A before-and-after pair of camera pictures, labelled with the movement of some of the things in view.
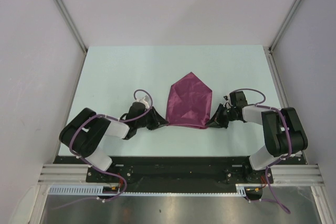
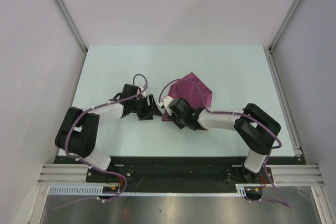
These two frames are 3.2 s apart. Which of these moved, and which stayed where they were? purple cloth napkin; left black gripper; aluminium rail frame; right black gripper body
Moved: left black gripper; right black gripper body
Stayed: aluminium rail frame; purple cloth napkin
